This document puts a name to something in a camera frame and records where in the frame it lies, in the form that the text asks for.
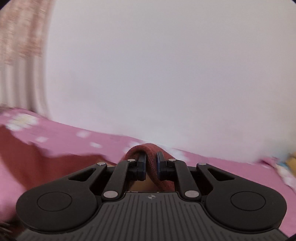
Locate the dark red knit sweater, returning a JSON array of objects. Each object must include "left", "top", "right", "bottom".
[{"left": 1, "top": 126, "right": 175, "bottom": 191}]

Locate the yellow folded blanket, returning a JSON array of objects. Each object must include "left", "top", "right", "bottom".
[{"left": 285, "top": 152, "right": 296, "bottom": 175}]

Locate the beige floral curtain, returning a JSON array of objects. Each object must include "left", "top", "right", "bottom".
[{"left": 1, "top": 1, "right": 54, "bottom": 116}]

